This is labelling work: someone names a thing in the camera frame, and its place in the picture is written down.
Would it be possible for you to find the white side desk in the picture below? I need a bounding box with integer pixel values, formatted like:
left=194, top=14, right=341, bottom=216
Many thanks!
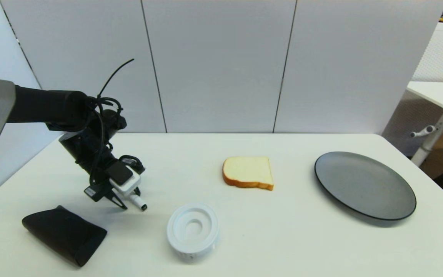
left=406, top=80, right=443, bottom=167

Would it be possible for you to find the white round holder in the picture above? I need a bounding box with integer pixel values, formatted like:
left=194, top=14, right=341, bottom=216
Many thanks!
left=167, top=203, right=220, bottom=263

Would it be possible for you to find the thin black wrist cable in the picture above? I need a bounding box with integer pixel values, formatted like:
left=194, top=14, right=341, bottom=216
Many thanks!
left=86, top=58, right=146, bottom=186

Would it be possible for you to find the black fabric pouch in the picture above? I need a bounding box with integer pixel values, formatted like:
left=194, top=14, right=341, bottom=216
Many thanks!
left=22, top=205, right=108, bottom=267

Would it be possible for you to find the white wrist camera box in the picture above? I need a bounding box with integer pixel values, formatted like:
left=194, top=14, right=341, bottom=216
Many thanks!
left=105, top=160, right=142, bottom=197

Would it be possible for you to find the white desk crank handle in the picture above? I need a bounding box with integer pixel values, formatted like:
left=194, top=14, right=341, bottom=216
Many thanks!
left=410, top=125, right=437, bottom=139

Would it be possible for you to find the white bread slice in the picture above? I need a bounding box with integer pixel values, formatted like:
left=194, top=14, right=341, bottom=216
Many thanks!
left=222, top=156, right=274, bottom=191

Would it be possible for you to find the white marker with black cap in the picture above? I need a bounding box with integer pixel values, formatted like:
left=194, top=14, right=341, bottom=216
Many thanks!
left=124, top=194, right=148, bottom=212

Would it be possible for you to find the dark grey round plate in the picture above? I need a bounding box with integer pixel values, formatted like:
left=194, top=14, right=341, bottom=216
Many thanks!
left=314, top=151, right=417, bottom=221

